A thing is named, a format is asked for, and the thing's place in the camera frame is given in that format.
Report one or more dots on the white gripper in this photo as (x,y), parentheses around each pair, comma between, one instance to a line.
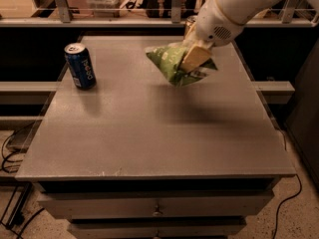
(212,24)

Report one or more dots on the green jalapeno chip bag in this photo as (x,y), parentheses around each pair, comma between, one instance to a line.
(167,60)

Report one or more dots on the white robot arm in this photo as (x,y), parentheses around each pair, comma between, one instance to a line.
(241,12)

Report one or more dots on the gold soda can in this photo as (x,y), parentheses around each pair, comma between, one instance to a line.
(189,27)

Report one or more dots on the blue pepsi can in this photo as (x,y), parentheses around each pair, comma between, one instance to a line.
(80,65)

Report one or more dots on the dark bottles on shelf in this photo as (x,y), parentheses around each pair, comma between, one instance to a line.
(162,8)

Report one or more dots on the grey drawer cabinet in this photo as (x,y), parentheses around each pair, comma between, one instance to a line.
(206,154)

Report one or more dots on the grey metal shelf rail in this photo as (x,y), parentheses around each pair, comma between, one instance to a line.
(65,20)

